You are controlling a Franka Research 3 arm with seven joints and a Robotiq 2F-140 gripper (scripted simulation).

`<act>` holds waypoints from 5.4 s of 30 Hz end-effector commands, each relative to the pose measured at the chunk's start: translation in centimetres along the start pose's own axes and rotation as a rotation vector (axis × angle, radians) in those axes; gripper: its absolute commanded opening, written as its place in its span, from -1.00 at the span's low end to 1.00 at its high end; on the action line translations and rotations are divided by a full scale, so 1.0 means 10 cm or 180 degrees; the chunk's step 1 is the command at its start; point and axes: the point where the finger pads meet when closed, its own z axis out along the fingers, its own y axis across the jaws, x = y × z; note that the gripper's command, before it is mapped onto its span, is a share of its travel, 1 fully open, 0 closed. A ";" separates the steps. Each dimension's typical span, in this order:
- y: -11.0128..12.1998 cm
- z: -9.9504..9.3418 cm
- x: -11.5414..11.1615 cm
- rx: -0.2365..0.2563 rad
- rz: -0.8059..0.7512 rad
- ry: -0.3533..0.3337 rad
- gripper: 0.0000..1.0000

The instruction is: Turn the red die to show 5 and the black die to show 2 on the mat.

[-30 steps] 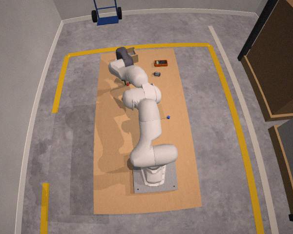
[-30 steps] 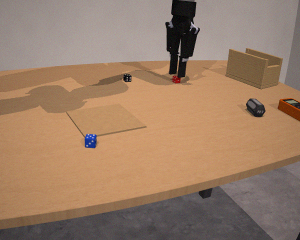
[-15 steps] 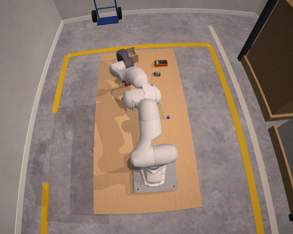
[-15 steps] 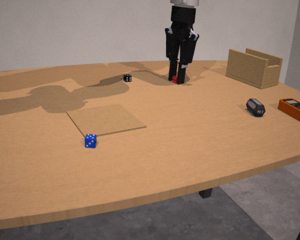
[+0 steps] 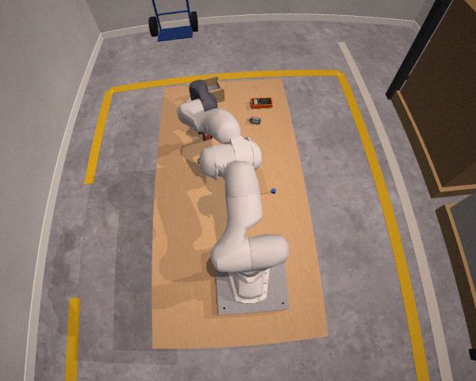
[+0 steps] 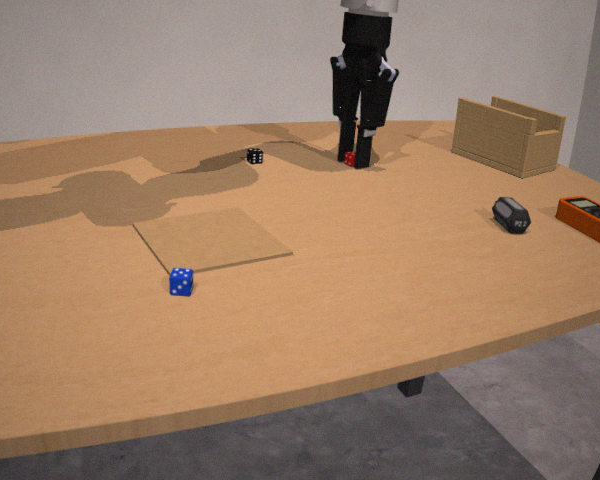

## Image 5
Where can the orange pocket multimeter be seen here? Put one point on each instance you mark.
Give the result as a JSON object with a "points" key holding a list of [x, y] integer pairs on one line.
{"points": [[259, 103]]}

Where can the thin tan flat mat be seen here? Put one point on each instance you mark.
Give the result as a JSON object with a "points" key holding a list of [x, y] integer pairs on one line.
{"points": [[262, 182]]}

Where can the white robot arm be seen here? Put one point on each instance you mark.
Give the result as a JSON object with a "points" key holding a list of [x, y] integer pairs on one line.
{"points": [[234, 160]]}

